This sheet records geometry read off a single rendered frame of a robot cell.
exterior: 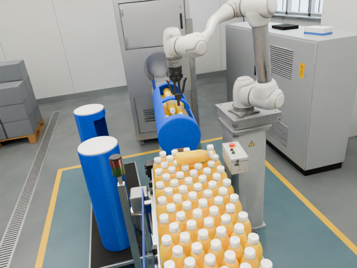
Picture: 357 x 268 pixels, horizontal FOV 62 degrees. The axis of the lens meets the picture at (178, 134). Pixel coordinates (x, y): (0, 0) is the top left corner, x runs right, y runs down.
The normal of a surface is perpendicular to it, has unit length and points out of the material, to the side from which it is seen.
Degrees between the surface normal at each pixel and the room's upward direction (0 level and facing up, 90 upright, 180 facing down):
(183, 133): 90
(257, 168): 90
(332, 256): 0
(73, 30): 90
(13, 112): 90
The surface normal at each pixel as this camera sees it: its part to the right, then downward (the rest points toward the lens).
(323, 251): -0.09, -0.90
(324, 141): 0.24, 0.40
